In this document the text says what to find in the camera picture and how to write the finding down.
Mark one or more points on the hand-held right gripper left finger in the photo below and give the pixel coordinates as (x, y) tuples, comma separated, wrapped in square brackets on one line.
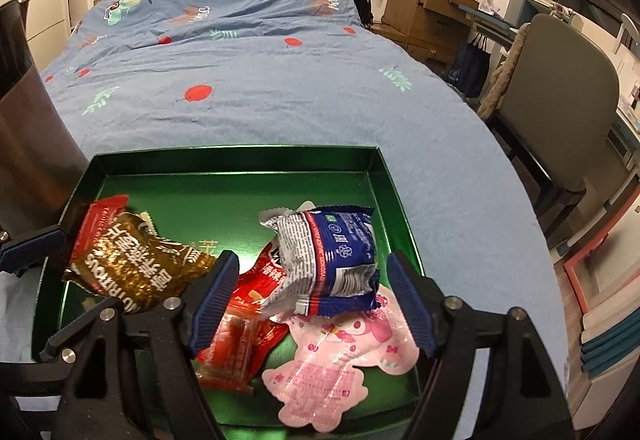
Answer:
[(215, 305)]

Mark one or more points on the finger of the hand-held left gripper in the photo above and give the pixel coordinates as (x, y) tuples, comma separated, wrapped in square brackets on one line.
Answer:
[(52, 370), (35, 245)]

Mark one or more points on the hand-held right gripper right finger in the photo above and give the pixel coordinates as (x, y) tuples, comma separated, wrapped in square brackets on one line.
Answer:
[(412, 307)]

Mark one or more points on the long red snack packet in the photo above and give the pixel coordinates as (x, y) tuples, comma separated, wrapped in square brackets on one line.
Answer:
[(255, 290)]

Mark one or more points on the red rectangular snack packet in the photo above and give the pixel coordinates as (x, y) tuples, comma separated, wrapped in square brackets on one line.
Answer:
[(97, 225)]

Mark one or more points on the brown snack packet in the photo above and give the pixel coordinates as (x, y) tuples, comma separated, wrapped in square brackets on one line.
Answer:
[(140, 270)]

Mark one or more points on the blue silver snack packet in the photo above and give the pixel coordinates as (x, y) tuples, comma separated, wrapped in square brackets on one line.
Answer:
[(325, 260)]

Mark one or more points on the olive candy wrapper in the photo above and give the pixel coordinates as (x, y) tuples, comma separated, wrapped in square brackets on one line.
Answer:
[(149, 225)]

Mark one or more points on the pink cartoon snack packet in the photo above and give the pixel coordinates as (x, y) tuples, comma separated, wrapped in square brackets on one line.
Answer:
[(325, 370)]

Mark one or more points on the green tray box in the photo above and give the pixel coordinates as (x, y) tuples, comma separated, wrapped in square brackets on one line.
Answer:
[(225, 190)]

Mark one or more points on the stack of white teal boards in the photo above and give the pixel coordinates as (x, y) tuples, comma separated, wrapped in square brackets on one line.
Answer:
[(612, 345)]

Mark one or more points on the blue printed blanket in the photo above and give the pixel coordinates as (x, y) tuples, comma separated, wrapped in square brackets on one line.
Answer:
[(275, 109)]

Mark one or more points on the dark tote bag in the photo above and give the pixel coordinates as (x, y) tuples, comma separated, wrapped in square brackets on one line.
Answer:
[(472, 67)]

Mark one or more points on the beige knitted scarf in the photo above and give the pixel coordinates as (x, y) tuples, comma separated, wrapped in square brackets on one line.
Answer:
[(502, 74)]

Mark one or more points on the grey green chair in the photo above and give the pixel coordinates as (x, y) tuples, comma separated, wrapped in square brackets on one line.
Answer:
[(560, 94)]

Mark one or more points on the wooden nightstand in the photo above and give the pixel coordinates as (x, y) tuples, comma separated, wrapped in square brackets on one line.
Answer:
[(392, 37)]

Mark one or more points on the wooden drawer cabinet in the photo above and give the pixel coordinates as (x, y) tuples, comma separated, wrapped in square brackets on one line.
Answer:
[(415, 14)]

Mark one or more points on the grey tilting desk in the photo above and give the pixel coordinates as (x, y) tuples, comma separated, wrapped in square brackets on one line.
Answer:
[(485, 17)]

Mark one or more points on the white wooden chair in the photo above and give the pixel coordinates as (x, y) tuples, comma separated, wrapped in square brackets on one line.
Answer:
[(629, 32)]

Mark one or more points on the red wooden frame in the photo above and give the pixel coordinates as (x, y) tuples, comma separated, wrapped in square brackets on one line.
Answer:
[(575, 265)]

